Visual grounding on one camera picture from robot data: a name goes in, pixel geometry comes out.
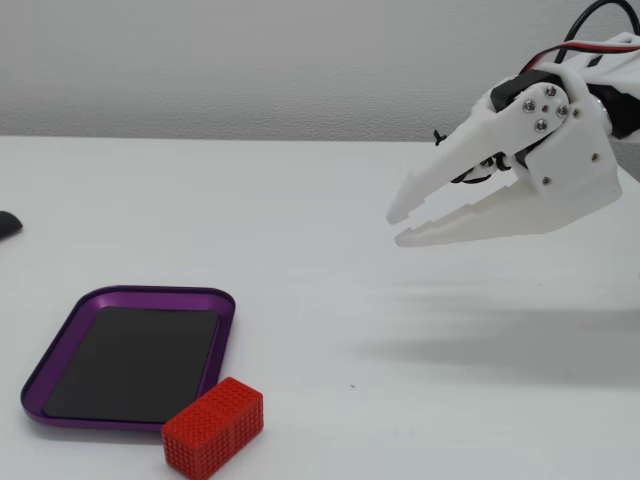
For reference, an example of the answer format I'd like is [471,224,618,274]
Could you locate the red and white wire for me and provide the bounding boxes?
[522,41,640,76]

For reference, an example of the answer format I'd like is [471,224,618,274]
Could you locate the purple metal tray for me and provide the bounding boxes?
[19,284,236,432]

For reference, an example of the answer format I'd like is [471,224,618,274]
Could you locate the black tray mat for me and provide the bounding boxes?
[42,306,221,424]

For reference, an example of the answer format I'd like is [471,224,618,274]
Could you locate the red studded block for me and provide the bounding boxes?
[160,376,265,480]

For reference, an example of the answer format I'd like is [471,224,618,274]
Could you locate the dark rounded object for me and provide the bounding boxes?
[0,210,24,240]

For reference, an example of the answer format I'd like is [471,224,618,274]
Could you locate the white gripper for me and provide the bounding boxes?
[385,62,623,249]

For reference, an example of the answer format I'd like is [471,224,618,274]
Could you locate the black cable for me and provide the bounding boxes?
[562,0,640,66]

